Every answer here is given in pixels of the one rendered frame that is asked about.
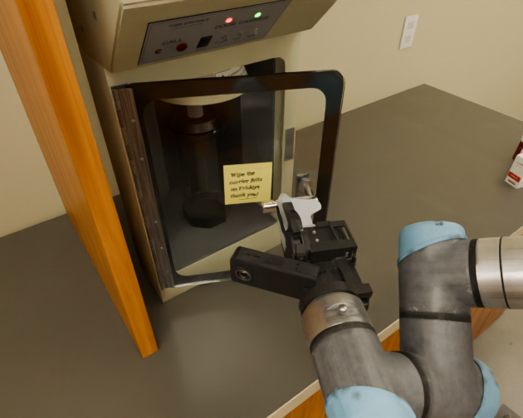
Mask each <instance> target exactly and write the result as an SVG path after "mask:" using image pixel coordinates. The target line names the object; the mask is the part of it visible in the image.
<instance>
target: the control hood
mask: <svg viewBox="0 0 523 418"><path fill-rule="evenodd" d="M275 1H280V0H87V2H88V6H89V9H90V15H91V19H92V22H93V26H94V29H95V35H96V39H97V42H98V46H99V49H100V55H101V59H102V62H103V66H104V68H106V69H107V70H108V71H109V72H111V73H115V72H120V71H123V70H130V69H134V68H138V67H142V66H149V65H153V64H157V63H160V62H165V61H171V60H175V59H179V58H183V57H187V56H194V55H197V54H202V53H205V52H210V51H216V50H221V49H224V48H228V47H232V46H239V45H243V44H247V43H251V42H254V41H261V40H266V39H269V38H273V37H277V36H284V35H288V34H291V33H296V32H303V31H306V30H310V29H312V28H313V26H314V25H315V24H316V23H317V22H318V21H319V20H320V19H321V18H322V17H323V16H324V15H325V14H326V13H327V12H328V10H329V9H330V8H331V7H332V6H333V5H334V4H335V2H336V1H337V0H292V1H291V3H290V4H289V6H288V7H287V8H286V10H285V11H284V12H283V13H282V15H281V16H280V18H279V19H278V20H277V22H276V23H275V25H274V26H273V27H272V29H271V30H270V31H269V32H268V33H267V35H266V37H264V38H261V39H256V40H253V41H245V42H242V43H237V44H234V45H230V46H223V47H219V48H215V49H211V50H207V51H200V52H196V53H192V54H188V55H184V56H177V57H174V58H169V59H165V60H161V61H155V62H150V63H147V64H143V65H138V61H139V55H140V52H141V49H142V45H143V42H144V37H145V33H146V30H147V26H148V23H149V22H158V21H163V20H169V19H174V18H178V17H187V16H192V15H198V14H203V13H208V12H216V11H222V10H227V9H232V8H237V7H245V6H251V5H256V4H261V3H266V2H275ZM137 65H138V66H137Z"/></svg>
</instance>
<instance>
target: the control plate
mask: <svg viewBox="0 0 523 418"><path fill-rule="evenodd" d="M291 1H292V0H280V1H275V2H266V3H261V4H256V5H251V6H245V7H237V8H232V9H227V10H222V11H216V12H208V13H203V14H198V15H192V16H187V17H178V18H174V19H169V20H163V21H158V22H149V23H148V26H147V30H146V33H145V37H144V42H143V45H142V49H141V52H140V55H139V61H138V65H143V64H147V63H150V62H155V61H161V60H165V59H169V58H174V57H177V56H184V55H188V54H192V53H196V52H200V51H207V50H211V49H215V48H219V47H223V46H230V45H234V44H237V43H242V42H245V41H253V40H256V39H261V38H264V37H266V35H267V33H268V32H269V31H270V30H271V29H272V27H273V26H274V25H275V23H276V22H277V20H278V19H279V18H280V16H281V15H282V13H283V12H284V11H285V10H286V8H287V7H288V6H289V4H290V3H291ZM258 12H261V16H259V17H254V15H255V14H256V13H258ZM229 17H232V18H233V19H232V21H231V22H229V23H225V20H226V19H227V18H229ZM256 28H257V29H258V30H257V34H256V35H255V33H252V30H254V29H256ZM239 32H243V34H242V37H239V36H237V34H238V33H239ZM211 35H213V37H212V39H211V41H210V42H209V44H208V46H205V47H200V48H197V46H198V43H199V42H200V39H201V37H204V36H211ZM224 35H227V40H226V41H224V40H223V39H221V37H222V36H224ZM182 43H186V44H187V46H188V47H187V49H185V50H184V51H177V49H176V47H177V46H178V45H179V44H182ZM158 49H163V51H162V52H161V53H159V54H155V53H154V52H155V51H156V50H158ZM138 65H137V66H138Z"/></svg>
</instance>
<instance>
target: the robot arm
mask: <svg viewBox="0 0 523 418"><path fill-rule="evenodd" d="M277 205H278V207H279V210H280V211H278V212H277V213H276V216H277V221H278V227H279V232H280V237H281V246H282V250H283V254H284V257H282V256H279V255H273V254H269V253H266V252H262V251H259V250H253V249H249V248H246V247H242V246H238V248H236V249H235V251H234V253H233V255H232V257H231V259H230V271H231V278H232V281H234V282H238V283H241V284H246V285H250V286H252V287H256V288H258V289H264V290H267V291H271V292H274V293H277V294H283V295H285V296H289V297H292V298H295V299H300V302H299V310H300V312H301V324H302V327H303V330H304V333H305V338H306V341H307V344H308V347H309V349H310V354H311V357H312V361H313V363H314V367H315V372H316V375H317V378H318V381H319V384H320V389H321V392H322V396H323V398H324V402H325V413H326V415H327V417H328V418H494V417H495V416H496V413H497V412H498V409H499V406H500V399H501V398H500V390H499V386H498V384H497V383H496V380H495V378H494V376H493V375H492V371H491V369H490V368H489V367H488V366H487V365H486V364H485V363H484V362H482V361H481V360H479V359H477V358H475V357H473V344H472V318H471V308H487V309H523V236H503V237H489V238H478V239H467V236H466V234H465V230H464V228H463V227H462V226H460V225H458V224H457V223H454V222H450V221H421V222H416V223H413V224H410V225H408V226H405V227H404V228H403V229H402V230H401V231H400V233H399V238H398V260H397V267H398V297H399V350H400V351H391V352H386V351H384V348H383V346H382V344H381V342H380V340H379V337H378V335H377V333H376V331H375V329H374V327H373V324H372V323H371V321H370V319H369V316H368V314H367V311H366V310H368V309H369V299H370V298H371V296H372V294H373V290H372V289H371V287H370V285H369V283H366V284H363V283H362V281H361V279H360V277H359V274H358V272H357V270H356V268H355V263H356V259H357V258H356V251H357V248H358V246H357V244H356V242H355V240H354V237H353V236H352V234H351V232H350V230H349V227H348V226H347V224H346V222H345V220H340V221H318V222H316V224H312V220H311V218H310V216H311V215H312V214H314V213H315V212H317V211H319V210H320V209H321V204H320V203H319V202H318V201H316V200H305V199H293V198H290V197H289V196H288V195H287V194H285V193H282V194H281V195H280V196H279V198H278V200H277ZM343 227H344V228H345V229H346V231H347V234H348V236H349V239H348V237H347V235H346V234H345V231H344V229H343ZM352 254H353V255H352ZM351 256H352V260H347V259H349V258H351Z"/></svg>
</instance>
